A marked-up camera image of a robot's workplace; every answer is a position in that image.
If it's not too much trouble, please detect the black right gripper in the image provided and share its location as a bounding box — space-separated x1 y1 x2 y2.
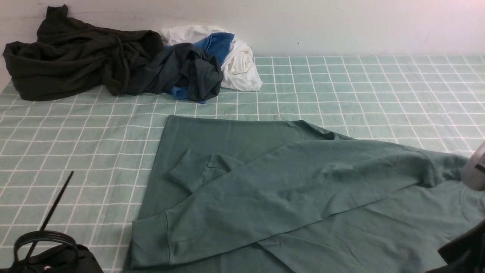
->
427 221 485 273

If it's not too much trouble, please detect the white crumpled garment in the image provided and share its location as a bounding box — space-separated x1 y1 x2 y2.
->
160 25 263 91

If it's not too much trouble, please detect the dark olive crumpled garment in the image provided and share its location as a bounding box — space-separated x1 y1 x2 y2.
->
2 5 164 102

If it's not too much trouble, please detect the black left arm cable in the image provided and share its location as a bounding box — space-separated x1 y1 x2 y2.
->
8 171 79 273

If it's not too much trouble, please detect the green long-sleeve top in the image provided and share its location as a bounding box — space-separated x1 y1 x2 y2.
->
124 116 484 273

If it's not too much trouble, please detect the dark teal crumpled garment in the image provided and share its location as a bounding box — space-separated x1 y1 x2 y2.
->
124 43 224 102

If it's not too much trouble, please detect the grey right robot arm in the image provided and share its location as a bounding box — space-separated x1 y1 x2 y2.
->
430 144 485 273

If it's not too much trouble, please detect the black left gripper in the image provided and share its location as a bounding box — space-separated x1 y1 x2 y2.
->
0 244 103 273

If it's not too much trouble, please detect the green checkered tablecloth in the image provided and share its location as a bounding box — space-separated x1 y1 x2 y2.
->
1 55 484 273

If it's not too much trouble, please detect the blue crumpled garment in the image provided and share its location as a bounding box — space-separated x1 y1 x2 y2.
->
168 32 234 104

